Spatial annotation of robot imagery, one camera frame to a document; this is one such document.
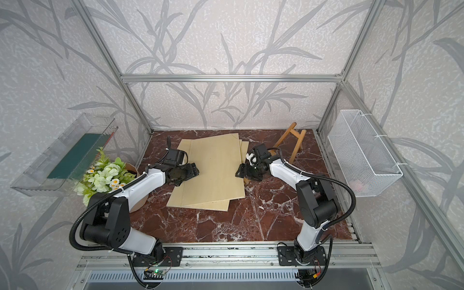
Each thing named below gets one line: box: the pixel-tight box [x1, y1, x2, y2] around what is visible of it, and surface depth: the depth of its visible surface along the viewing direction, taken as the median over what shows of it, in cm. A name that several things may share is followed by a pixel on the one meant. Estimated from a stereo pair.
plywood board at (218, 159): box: [181, 132, 246, 207], surface depth 91 cm
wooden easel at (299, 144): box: [270, 122, 307, 165], surface depth 94 cm
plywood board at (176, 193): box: [166, 138, 250, 212], surface depth 84 cm
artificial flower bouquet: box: [74, 146, 137, 207], surface depth 65 cm
